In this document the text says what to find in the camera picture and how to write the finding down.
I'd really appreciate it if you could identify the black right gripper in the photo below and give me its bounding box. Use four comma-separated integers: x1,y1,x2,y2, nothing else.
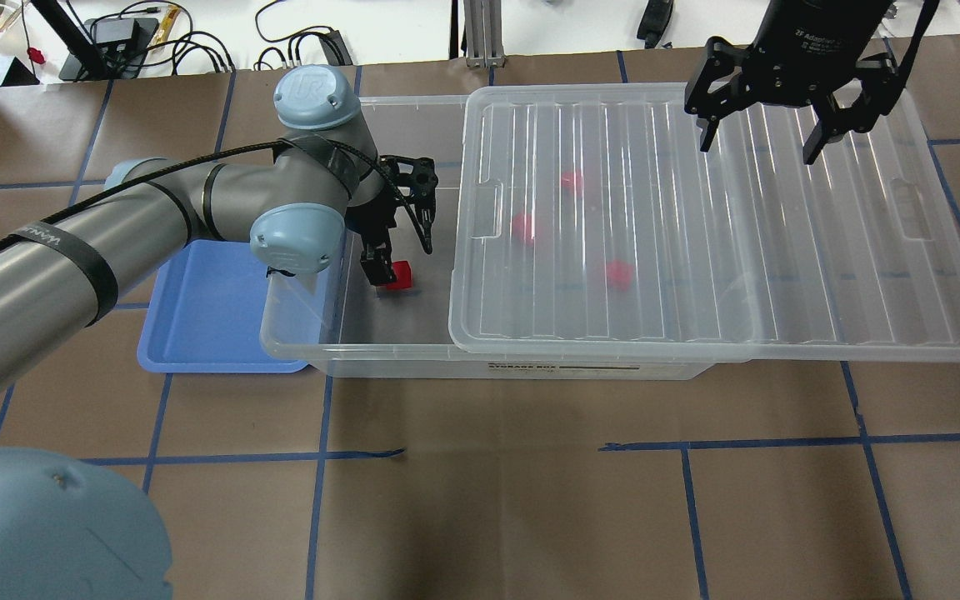
683,1,903,166

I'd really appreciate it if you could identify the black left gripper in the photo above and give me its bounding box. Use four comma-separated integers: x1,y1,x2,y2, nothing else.
347,155,438,288

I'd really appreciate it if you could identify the red block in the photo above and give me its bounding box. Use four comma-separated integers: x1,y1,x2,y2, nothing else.
383,261,414,290
559,170,586,197
603,261,635,292
510,212,536,247

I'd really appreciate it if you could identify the clear ribbed box lid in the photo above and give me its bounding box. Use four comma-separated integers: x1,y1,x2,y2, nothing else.
448,82,960,363

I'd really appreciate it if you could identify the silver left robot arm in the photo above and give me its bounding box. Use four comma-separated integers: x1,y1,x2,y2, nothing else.
0,65,438,599

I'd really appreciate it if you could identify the clear plastic storage box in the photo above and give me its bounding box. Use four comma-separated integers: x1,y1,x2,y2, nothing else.
259,95,708,381

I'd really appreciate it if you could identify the red block under lid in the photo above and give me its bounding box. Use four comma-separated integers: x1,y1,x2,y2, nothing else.
603,261,635,292
510,212,536,247
559,170,586,197

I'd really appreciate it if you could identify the black power adapter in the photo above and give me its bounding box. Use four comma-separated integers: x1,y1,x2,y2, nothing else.
636,0,675,49

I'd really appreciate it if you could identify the blue plastic tray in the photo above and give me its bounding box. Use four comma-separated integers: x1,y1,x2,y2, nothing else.
137,242,308,373

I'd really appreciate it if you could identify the aluminium frame post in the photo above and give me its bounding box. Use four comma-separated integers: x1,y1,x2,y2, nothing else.
462,0,506,69

